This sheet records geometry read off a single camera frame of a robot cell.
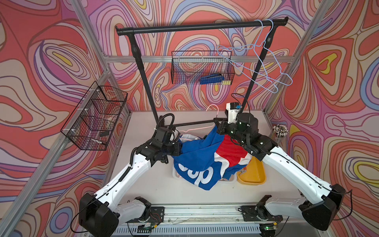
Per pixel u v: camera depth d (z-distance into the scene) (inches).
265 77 40.8
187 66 37.5
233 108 23.4
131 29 20.0
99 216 14.8
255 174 33.7
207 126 27.9
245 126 19.9
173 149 27.0
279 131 33.7
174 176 30.1
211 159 26.8
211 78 35.7
